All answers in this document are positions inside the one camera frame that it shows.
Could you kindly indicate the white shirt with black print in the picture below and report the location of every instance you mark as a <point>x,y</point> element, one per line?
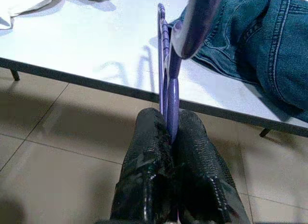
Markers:
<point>29,7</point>

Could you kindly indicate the blue denim garment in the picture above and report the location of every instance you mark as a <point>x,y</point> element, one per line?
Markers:
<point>264,41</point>

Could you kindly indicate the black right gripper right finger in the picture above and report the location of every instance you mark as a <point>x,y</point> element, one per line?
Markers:
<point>204,180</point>

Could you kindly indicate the purple plastic hanger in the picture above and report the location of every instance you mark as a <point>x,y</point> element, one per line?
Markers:
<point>173,98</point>

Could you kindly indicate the grey table with black legs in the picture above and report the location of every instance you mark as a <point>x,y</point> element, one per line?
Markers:
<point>96,41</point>

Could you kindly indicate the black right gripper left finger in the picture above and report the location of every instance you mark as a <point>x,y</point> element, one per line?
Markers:
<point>144,173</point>

